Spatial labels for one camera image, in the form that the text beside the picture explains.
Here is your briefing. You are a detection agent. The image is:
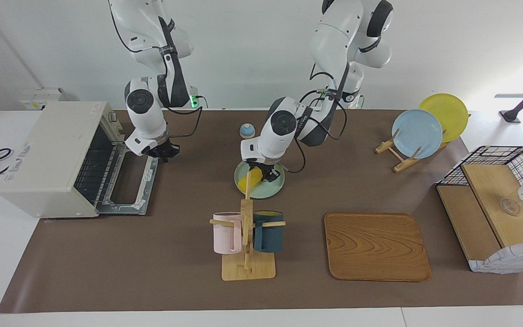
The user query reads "pale green plate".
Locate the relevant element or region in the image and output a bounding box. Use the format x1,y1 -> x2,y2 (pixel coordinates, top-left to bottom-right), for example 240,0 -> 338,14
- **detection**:
234,160 -> 286,199

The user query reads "yellow corn cob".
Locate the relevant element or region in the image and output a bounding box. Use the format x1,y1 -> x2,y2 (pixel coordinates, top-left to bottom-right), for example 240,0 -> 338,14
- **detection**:
238,168 -> 265,192

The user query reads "white toaster oven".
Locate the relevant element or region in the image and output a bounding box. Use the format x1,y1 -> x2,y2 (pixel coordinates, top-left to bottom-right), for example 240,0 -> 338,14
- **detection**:
0,101 -> 163,219

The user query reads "dark teal mug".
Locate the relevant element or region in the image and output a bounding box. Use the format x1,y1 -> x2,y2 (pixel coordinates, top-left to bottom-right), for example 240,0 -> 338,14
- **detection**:
252,210 -> 284,253

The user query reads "pink mug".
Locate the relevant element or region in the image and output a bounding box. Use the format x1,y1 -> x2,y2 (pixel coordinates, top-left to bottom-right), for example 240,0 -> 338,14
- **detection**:
212,212 -> 242,255

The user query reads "wooden mug tree stand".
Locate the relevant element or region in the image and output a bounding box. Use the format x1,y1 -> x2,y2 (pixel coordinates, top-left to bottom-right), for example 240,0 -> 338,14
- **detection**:
209,172 -> 286,281

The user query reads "brown table mat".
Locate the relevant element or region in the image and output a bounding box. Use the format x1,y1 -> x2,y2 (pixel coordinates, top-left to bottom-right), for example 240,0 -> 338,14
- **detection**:
0,109 -> 523,314

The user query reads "wooden serving tray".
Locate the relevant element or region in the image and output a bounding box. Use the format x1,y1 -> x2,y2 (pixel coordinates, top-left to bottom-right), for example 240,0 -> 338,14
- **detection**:
324,213 -> 432,282

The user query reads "wooden plate rack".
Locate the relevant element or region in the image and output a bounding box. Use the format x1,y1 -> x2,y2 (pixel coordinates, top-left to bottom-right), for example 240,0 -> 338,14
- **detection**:
375,114 -> 471,173

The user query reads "light blue plate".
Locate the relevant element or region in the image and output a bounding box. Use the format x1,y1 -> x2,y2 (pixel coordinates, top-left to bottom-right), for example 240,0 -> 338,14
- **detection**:
392,109 -> 444,159

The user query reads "yellow plate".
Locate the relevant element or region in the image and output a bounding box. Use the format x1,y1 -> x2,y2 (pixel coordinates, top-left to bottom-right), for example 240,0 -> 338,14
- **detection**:
419,93 -> 469,144

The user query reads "wooden step shelf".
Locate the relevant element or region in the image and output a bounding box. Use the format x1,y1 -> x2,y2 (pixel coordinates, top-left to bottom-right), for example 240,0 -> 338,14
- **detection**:
436,163 -> 523,273

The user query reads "small clear glass dish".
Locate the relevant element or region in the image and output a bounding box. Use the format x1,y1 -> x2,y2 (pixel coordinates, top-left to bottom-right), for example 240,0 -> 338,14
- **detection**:
500,198 -> 522,216

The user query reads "white checked cloth liner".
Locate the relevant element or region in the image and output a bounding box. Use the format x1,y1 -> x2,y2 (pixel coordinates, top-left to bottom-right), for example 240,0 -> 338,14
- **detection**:
469,239 -> 523,274

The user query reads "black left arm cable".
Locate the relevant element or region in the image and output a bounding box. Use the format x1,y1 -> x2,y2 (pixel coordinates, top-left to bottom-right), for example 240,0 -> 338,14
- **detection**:
284,89 -> 348,174

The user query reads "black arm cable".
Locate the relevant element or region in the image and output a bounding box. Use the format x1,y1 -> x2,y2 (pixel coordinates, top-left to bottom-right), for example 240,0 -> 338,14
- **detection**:
284,89 -> 348,174
166,93 -> 204,139

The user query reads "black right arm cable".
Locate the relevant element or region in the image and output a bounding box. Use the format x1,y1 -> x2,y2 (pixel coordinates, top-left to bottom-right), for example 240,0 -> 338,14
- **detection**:
166,93 -> 204,139

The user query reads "white wall box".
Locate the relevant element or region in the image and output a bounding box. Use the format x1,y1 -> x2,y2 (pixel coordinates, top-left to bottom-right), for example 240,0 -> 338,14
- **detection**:
19,88 -> 69,111

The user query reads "black wire basket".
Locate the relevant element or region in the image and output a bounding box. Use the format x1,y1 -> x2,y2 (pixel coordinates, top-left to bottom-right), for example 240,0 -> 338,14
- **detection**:
438,145 -> 523,230

